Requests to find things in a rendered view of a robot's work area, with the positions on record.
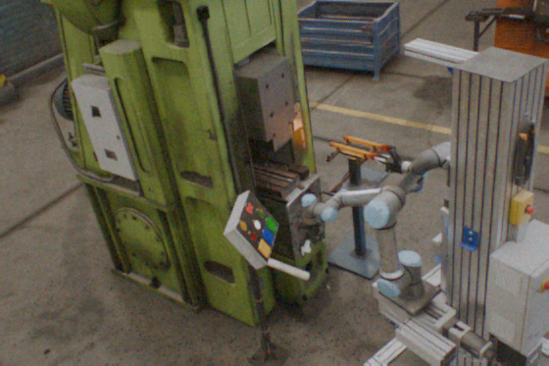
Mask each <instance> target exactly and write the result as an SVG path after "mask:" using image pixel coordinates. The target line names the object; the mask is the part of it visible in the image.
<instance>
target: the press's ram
mask: <svg viewBox="0 0 549 366"><path fill-rule="evenodd" d="M248 57H249V62H248V63H246V64H244V65H242V66H238V67H233V68H234V70H235V72H236V76H237V86H238V91H239V96H240V101H241V106H242V110H243V116H244V120H245V126H246V134H247V137H248V138H256V139H259V140H263V141H265V142H268V141H269V140H271V139H272V138H274V136H276V135H277V134H278V133H279V132H281V131H282V130H283V129H285V128H286V127H287V126H288V125H289V124H291V123H292V122H293V121H294V120H296V116H295V109H294V101H293V88H292V81H291V74H290V68H289V61H288V57H283V56H276V55H271V54H265V53H251V54H249V55H248Z"/></svg>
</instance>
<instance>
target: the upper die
mask: <svg viewBox="0 0 549 366"><path fill-rule="evenodd" d="M292 137H293V132H292V123H291V124H289V125H288V126H287V127H286V128H285V129H283V130H282V131H281V132H279V133H278V134H277V135H276V136H274V138H272V139H271V140H269V141H268V142H265V141H263V140H259V139H256V138H248V137H247V139H248V144H249V146H252V147H259V148H263V149H266V150H269V151H272V152H276V151H277V150H278V149H279V148H280V147H282V146H283V144H284V143H285V142H287V141H288V140H289V139H290V138H292Z"/></svg>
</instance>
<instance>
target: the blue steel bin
mask: <svg viewBox="0 0 549 366"><path fill-rule="evenodd" d="M297 16H298V23H299V29H300V35H301V43H302V50H303V64H304V65H314V66H323V67H332V68H341V69H350V70H360V71H374V78H373V79H372V80H379V79H380V69H381V68H382V66H383V65H384V64H385V63H386V62H387V61H388V60H390V58H391V56H392V55H393V54H394V53H395V56H394V57H401V56H402V53H401V18H400V0H395V1H381V0H360V1H353V0H314V1H313V2H312V3H311V4H310V5H308V6H305V7H304V8H302V9H301V10H300V11H298V12H297Z"/></svg>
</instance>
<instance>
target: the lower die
mask: <svg viewBox="0 0 549 366"><path fill-rule="evenodd" d="M252 164H253V166H254V167H257V168H260V169H264V170H266V171H270V172H274V173H276V174H280V175H286V176H289V177H292V178H293V181H292V182H291V181H289V180H285V179H283V178H279V177H276V176H273V175H266V174H264V173H260V172H257V171H254V174H255V178H256V179H257V180H258V182H257V181H256V190H257V191H260V192H261V189H262V192H263V193H266V189H265V183H267V184H266V188H267V193H268V194H271V195H273V193H274V196H277V197H280V198H283V199H284V198H285V197H286V196H287V195H288V194H289V192H290V193H291V192H292V191H293V190H294V189H295V188H296V187H297V185H299V184H300V179H299V175H297V174H294V175H293V173H291V172H288V173H287V171H284V170H282V169H278V168H275V167H271V166H265V165H262V164H261V165H259V163H256V162H252ZM262 181H263V182H264V183H263V182H262ZM260 183H261V188H260ZM273 183H274V185H273ZM272 185H273V192H272Z"/></svg>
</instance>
